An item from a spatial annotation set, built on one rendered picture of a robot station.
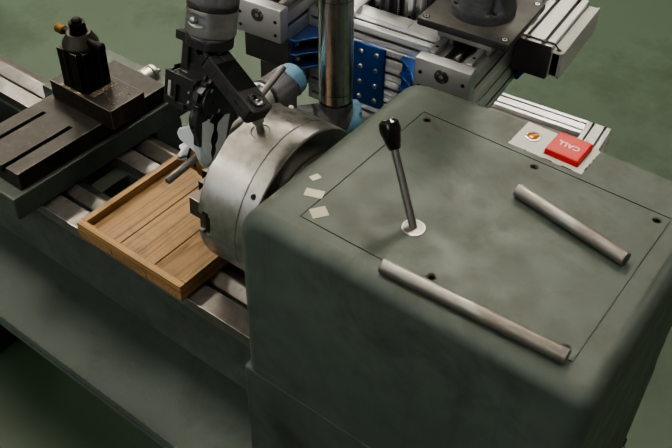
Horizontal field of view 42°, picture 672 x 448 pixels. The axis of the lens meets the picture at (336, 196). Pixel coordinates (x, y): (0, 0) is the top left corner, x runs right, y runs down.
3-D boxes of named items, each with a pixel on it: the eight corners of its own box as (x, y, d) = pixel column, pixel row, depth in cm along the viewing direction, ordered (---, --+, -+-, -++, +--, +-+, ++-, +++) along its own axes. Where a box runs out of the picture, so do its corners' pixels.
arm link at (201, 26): (249, 9, 126) (211, 19, 120) (246, 39, 128) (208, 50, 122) (211, -5, 129) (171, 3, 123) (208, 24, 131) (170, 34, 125)
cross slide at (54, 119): (167, 100, 210) (165, 84, 207) (21, 191, 184) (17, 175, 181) (116, 74, 218) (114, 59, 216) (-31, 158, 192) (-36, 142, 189)
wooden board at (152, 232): (297, 205, 192) (297, 191, 189) (181, 301, 170) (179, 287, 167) (199, 152, 205) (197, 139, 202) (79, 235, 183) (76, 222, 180)
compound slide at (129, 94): (146, 110, 200) (143, 91, 196) (113, 130, 193) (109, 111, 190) (87, 78, 209) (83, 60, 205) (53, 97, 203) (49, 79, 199)
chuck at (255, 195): (363, 206, 178) (350, 93, 154) (266, 315, 163) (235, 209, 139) (349, 199, 180) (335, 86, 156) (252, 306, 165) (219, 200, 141)
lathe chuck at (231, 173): (349, 199, 180) (335, 86, 156) (251, 306, 165) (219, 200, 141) (315, 181, 184) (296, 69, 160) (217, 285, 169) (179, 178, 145)
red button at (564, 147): (591, 153, 145) (593, 143, 144) (575, 171, 142) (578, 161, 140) (558, 140, 148) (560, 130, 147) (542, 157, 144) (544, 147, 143)
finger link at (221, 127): (197, 150, 141) (201, 98, 136) (225, 164, 138) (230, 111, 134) (183, 156, 138) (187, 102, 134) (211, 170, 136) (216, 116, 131)
